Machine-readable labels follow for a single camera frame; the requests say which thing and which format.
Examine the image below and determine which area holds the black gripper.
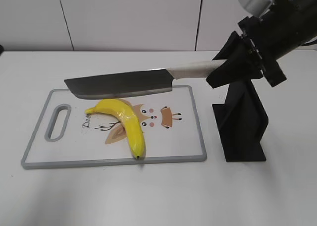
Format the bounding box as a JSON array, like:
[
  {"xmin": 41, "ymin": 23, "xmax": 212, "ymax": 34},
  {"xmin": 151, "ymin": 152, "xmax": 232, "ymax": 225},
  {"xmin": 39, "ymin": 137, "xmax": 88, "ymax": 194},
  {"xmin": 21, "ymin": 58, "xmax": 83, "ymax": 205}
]
[{"xmin": 206, "ymin": 17, "xmax": 287, "ymax": 88}]

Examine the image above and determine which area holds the white-handled kitchen knife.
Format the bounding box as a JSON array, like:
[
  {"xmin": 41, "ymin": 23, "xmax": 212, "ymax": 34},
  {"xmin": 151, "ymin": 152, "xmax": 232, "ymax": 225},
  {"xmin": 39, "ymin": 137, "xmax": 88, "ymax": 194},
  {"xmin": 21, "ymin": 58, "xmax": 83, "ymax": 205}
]
[{"xmin": 64, "ymin": 59, "xmax": 226, "ymax": 100}]

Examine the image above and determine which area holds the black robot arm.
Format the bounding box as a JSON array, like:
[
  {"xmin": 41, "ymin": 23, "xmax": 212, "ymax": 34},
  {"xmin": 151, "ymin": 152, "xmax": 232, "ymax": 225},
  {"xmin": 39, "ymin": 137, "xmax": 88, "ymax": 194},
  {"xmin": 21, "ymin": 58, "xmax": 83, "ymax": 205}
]
[{"xmin": 206, "ymin": 0, "xmax": 317, "ymax": 88}]

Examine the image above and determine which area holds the yellow plastic banana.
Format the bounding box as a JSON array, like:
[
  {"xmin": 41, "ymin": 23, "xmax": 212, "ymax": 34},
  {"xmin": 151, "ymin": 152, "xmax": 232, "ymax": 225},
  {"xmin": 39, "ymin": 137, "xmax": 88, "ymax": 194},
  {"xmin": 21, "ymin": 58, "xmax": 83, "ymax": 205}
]
[{"xmin": 85, "ymin": 99, "xmax": 146, "ymax": 159}]

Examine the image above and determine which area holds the black knife stand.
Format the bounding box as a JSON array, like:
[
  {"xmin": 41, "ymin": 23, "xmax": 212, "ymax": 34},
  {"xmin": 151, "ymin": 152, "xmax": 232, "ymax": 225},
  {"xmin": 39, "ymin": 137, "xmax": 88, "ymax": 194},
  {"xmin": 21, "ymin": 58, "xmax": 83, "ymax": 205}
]
[{"xmin": 212, "ymin": 80, "xmax": 268, "ymax": 162}]

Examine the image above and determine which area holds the white grey-rimmed cutting board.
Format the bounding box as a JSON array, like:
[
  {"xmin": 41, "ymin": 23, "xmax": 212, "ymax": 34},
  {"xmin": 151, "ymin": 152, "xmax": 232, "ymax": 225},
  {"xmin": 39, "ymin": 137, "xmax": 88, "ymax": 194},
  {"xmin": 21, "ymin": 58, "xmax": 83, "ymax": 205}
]
[{"xmin": 21, "ymin": 85, "xmax": 207, "ymax": 169}]

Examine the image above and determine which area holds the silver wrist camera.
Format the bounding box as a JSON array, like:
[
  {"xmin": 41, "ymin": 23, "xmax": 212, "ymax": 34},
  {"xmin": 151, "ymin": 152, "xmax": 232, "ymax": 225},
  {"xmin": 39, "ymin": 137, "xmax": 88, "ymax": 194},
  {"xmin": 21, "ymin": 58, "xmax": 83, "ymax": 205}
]
[{"xmin": 238, "ymin": 0, "xmax": 274, "ymax": 18}]

